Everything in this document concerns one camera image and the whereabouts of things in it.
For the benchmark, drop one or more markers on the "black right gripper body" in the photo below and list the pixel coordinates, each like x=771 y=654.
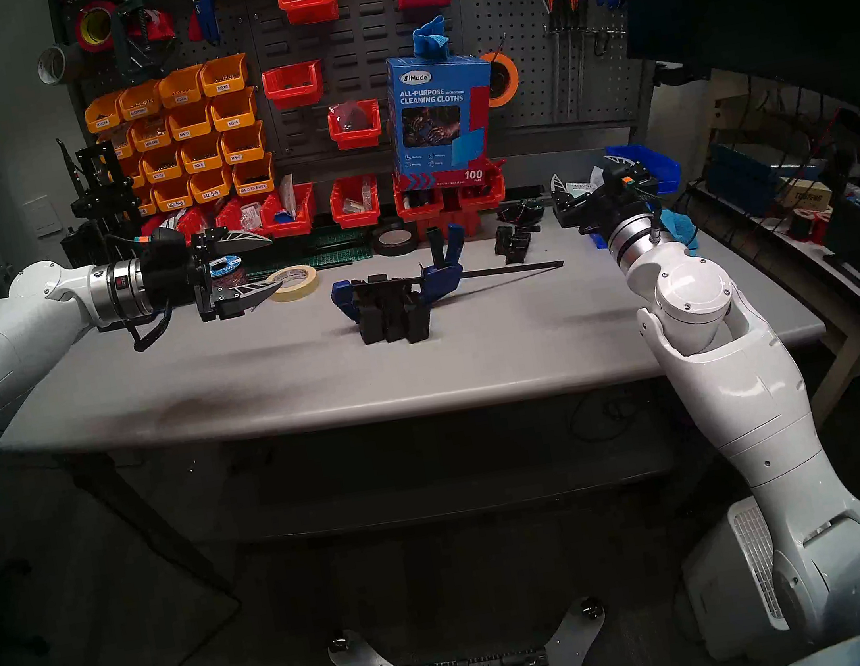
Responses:
x=612 y=209

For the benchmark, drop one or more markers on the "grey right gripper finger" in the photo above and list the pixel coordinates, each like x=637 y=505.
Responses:
x=620 y=163
x=565 y=208

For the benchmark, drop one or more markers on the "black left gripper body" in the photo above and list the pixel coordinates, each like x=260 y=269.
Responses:
x=170 y=283

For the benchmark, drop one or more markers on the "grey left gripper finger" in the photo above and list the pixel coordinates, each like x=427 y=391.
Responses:
x=240 y=242
x=248 y=295

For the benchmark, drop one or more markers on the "black 3D printed piece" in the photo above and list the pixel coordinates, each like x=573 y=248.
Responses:
x=394 y=319
x=370 y=321
x=418 y=320

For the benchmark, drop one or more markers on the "blue black bar clamp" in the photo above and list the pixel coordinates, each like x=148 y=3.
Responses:
x=441 y=274

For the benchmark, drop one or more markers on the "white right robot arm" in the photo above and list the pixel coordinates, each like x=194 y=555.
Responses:
x=751 y=384

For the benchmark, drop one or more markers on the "small black printed part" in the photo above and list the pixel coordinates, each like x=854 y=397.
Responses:
x=521 y=246
x=502 y=243

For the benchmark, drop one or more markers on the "dark metal C-clamp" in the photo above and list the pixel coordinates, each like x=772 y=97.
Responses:
x=138 y=55

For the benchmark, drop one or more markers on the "green white Kimwipes box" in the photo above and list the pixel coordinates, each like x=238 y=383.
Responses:
x=583 y=187

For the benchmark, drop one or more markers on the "blue plastic storage bin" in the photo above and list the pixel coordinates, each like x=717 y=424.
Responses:
x=597 y=239
x=658 y=170

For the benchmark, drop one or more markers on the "beige masking tape roll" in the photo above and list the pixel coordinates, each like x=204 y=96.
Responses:
x=299 y=287

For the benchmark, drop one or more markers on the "orange storage bin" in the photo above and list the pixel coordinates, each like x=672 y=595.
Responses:
x=191 y=121
x=122 y=141
x=234 y=110
x=140 y=101
x=147 y=203
x=104 y=114
x=244 y=143
x=212 y=186
x=181 y=89
x=174 y=195
x=136 y=173
x=202 y=153
x=225 y=76
x=151 y=133
x=164 y=166
x=254 y=175

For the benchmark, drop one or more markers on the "white paper packet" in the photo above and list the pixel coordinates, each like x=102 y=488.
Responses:
x=287 y=195

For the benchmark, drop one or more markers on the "blue microfiber cloth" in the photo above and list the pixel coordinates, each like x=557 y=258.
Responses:
x=679 y=227

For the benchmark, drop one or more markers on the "green cutting mat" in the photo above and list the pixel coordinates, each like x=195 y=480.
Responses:
x=338 y=256

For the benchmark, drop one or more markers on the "stacked red storage bins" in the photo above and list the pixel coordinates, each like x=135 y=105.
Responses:
x=461 y=219

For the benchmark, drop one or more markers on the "black metal press stand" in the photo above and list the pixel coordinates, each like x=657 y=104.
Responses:
x=101 y=201

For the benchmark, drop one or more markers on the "dark blue crate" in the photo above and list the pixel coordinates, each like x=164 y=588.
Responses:
x=743 y=173

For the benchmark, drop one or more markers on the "orange tape roll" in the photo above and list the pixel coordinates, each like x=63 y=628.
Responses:
x=511 y=79

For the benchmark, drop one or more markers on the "blue cleaning cloths box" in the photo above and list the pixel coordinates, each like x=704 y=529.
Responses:
x=440 y=134

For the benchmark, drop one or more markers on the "black tape roll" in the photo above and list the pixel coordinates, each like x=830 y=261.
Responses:
x=396 y=249

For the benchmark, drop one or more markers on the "small cardboard box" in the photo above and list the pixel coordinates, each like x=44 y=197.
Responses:
x=807 y=196

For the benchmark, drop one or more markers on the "blue cloth in box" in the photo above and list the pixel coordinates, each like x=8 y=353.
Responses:
x=430 y=35

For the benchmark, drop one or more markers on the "red yellow tape roll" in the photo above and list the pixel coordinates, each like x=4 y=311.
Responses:
x=85 y=28

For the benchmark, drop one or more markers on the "beige side desk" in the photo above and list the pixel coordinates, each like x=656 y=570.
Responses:
x=817 y=399

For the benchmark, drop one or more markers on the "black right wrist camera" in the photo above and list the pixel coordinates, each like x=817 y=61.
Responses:
x=628 y=182

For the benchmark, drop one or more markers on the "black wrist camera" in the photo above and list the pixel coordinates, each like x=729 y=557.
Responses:
x=628 y=182
x=164 y=242

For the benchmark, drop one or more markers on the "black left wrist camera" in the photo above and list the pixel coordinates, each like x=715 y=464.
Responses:
x=164 y=242

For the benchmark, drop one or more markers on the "grey duct tape roll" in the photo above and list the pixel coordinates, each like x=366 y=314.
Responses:
x=59 y=67

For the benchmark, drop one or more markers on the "grey pegboard wall panel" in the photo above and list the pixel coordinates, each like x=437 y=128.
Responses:
x=378 y=39

